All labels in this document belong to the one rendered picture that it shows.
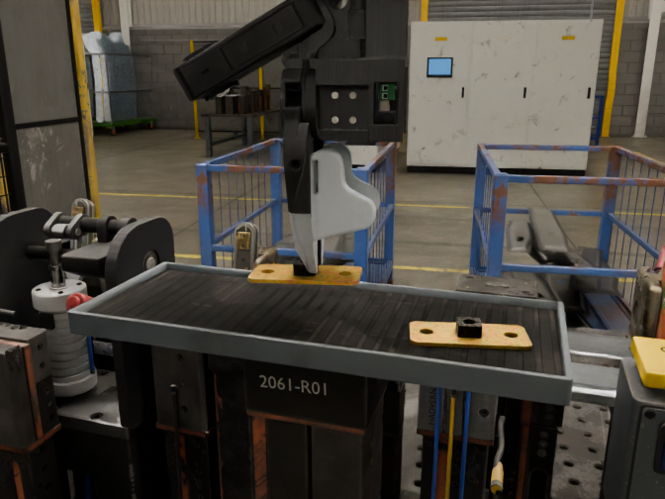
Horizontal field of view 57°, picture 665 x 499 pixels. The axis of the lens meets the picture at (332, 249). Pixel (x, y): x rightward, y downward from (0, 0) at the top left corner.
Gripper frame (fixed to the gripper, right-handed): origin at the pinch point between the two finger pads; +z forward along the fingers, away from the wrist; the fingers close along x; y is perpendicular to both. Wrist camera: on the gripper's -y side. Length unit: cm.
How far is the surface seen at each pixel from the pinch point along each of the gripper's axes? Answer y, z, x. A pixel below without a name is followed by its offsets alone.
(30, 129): -223, 19, 298
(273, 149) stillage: -84, 34, 337
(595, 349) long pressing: 32, 21, 33
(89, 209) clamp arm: -52, 11, 60
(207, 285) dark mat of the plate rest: -10.2, 5.4, 6.1
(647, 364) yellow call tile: 23.6, 5.4, -4.8
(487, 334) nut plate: 13.6, 5.1, -2.0
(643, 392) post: 23.6, 7.4, -4.9
